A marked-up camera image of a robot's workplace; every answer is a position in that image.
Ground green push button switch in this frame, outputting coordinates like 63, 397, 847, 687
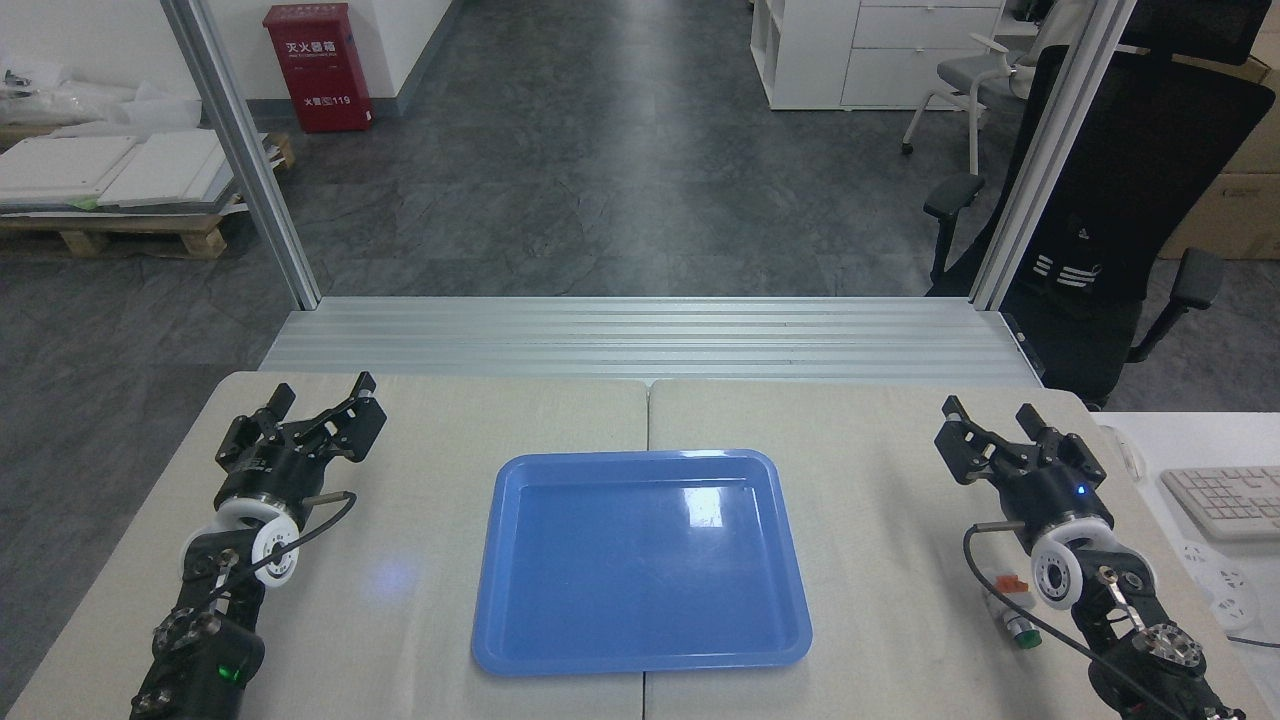
985, 575, 1043, 649

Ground white drawer cabinet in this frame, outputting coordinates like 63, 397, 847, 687
750, 0, 1006, 111

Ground silver aluminium rail platform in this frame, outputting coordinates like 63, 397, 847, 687
258, 296, 1046, 389

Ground blue plastic tray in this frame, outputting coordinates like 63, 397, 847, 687
471, 449, 813, 677

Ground white power strip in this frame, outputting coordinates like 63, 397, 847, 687
1175, 540, 1261, 631

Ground red fire extinguisher box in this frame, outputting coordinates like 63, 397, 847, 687
263, 3, 374, 134

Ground wooden pallet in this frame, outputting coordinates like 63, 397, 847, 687
0, 130, 297, 261

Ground white flat boards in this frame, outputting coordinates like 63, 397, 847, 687
0, 128, 271, 213

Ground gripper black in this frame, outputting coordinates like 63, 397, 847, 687
214, 372, 388, 516
935, 396, 1114, 549

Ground black office chair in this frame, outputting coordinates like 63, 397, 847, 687
922, 0, 1277, 409

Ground grey white office chair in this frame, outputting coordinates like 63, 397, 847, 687
900, 30, 1046, 176

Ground white keyboard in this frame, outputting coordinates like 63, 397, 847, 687
1160, 465, 1280, 543

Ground silver aluminium post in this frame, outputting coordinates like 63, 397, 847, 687
970, 0, 1141, 311
160, 0, 321, 309

